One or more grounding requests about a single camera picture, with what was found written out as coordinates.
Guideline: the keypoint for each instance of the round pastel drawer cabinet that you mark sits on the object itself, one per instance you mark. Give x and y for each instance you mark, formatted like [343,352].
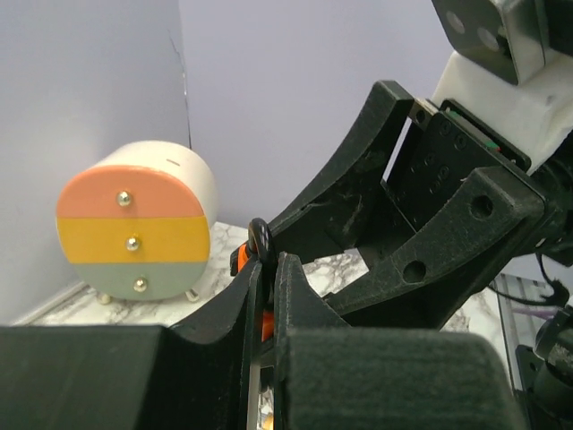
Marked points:
[136,225]

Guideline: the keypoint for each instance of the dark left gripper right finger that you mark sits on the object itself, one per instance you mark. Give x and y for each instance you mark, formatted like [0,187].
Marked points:
[329,375]

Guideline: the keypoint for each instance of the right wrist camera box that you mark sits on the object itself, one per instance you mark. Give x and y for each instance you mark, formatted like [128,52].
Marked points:
[508,38]

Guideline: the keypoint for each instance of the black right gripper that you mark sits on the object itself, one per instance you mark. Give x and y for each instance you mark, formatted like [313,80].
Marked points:
[455,189]

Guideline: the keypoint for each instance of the orange black padlock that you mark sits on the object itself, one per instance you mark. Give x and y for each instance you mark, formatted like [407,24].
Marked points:
[259,245]

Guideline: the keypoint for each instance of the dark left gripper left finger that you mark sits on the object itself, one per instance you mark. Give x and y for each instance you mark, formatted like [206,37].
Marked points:
[201,373]

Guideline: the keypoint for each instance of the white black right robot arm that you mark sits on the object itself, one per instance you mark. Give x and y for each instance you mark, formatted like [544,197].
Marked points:
[534,119]

